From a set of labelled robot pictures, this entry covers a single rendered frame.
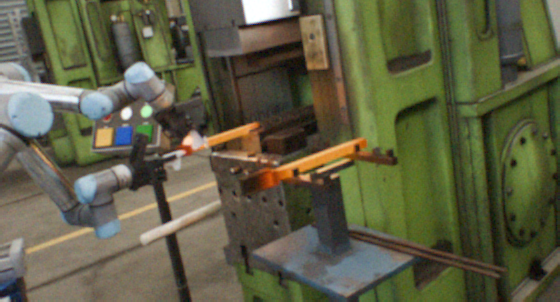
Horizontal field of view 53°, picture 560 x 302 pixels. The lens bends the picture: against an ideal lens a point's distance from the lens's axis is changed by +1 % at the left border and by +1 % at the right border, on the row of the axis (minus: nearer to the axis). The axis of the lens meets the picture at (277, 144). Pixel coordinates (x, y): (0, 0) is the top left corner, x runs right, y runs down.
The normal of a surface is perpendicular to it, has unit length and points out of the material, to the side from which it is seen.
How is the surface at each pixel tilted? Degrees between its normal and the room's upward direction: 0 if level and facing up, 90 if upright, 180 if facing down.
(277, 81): 90
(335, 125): 90
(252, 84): 90
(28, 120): 86
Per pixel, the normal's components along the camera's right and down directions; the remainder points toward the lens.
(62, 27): 0.47, 0.11
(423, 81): 0.68, 0.06
